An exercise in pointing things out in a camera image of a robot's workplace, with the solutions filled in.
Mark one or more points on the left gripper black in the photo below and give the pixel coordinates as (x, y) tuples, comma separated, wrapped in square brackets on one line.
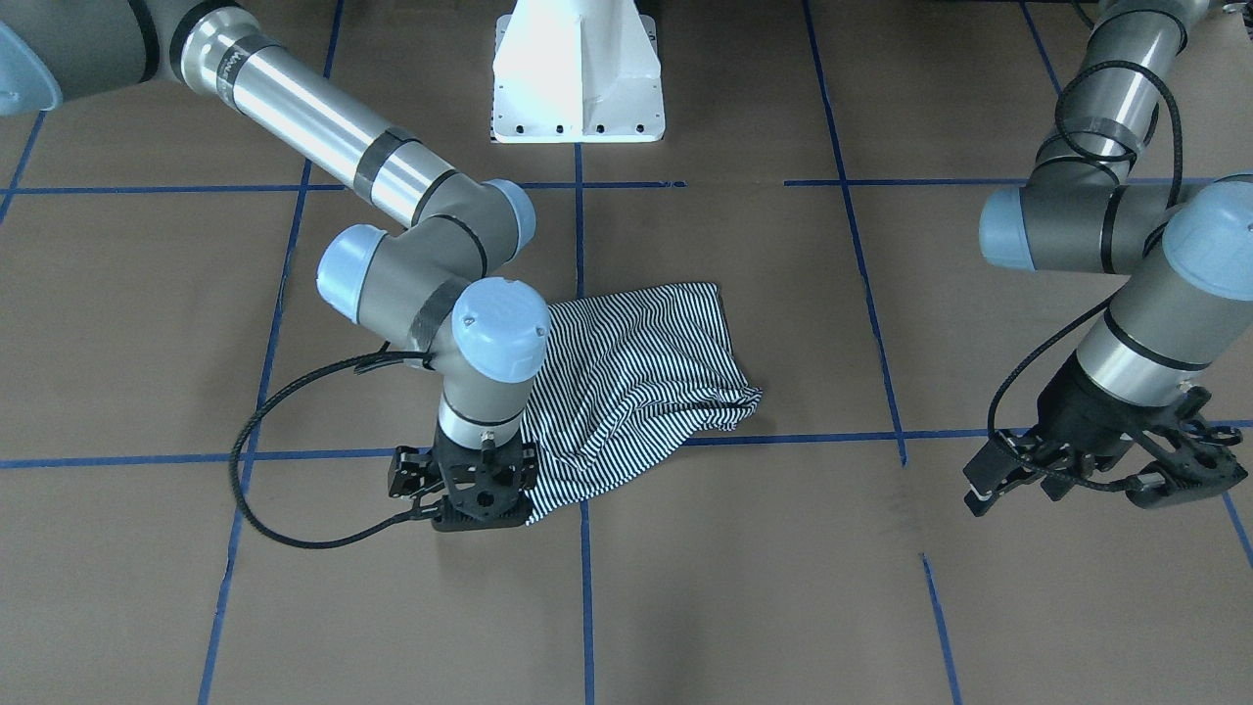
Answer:
[(1069, 403)]

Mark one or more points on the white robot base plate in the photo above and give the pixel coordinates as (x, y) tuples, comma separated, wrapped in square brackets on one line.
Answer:
[(570, 72)]

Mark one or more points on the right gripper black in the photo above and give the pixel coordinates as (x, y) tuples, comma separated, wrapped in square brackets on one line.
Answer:
[(409, 474)]

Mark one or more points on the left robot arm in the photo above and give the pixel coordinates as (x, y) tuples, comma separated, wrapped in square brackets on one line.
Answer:
[(1106, 195)]

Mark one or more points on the striped polo shirt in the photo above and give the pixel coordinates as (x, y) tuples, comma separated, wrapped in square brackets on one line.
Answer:
[(629, 378)]

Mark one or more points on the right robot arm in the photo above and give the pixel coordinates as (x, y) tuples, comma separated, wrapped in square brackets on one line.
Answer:
[(431, 292)]

